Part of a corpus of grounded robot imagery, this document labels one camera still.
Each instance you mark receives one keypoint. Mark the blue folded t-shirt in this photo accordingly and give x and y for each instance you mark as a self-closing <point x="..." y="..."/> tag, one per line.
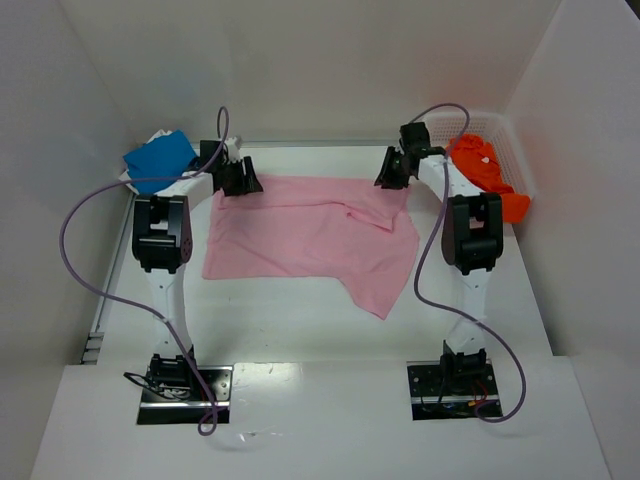
<point x="167" y="156"/>

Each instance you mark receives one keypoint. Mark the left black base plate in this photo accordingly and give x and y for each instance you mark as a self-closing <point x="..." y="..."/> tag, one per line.
<point x="173" y="407"/>

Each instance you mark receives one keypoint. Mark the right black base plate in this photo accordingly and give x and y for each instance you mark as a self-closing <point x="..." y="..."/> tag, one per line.
<point x="431" y="399"/>

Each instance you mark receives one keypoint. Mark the pink t-shirt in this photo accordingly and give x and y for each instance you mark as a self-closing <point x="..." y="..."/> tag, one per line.
<point x="301" y="226"/>

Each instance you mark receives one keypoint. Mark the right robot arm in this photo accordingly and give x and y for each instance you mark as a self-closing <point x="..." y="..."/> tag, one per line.
<point x="471" y="242"/>

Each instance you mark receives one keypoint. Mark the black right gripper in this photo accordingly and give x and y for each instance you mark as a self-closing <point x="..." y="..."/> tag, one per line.
<point x="395" y="166"/>

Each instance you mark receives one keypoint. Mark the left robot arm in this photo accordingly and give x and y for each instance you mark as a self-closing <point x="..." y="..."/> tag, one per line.
<point x="162" y="243"/>

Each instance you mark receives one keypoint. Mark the white folded t-shirt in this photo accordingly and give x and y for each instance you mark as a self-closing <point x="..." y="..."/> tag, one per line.
<point x="126" y="176"/>

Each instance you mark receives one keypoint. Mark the white perforated plastic basket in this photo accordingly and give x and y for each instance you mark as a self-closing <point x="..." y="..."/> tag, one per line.
<point x="495" y="129"/>

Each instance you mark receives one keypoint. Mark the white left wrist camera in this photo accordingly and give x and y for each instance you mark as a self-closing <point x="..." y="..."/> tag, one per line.
<point x="233" y="149"/>

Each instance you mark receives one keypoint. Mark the orange crumpled t-shirt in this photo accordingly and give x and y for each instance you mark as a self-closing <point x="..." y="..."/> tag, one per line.
<point x="477" y="161"/>

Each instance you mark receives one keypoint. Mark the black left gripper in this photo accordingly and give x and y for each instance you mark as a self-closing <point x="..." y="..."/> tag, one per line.
<point x="239" y="176"/>

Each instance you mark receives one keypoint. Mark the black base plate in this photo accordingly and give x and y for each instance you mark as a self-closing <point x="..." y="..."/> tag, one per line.
<point x="173" y="407"/>
<point x="431" y="399"/>

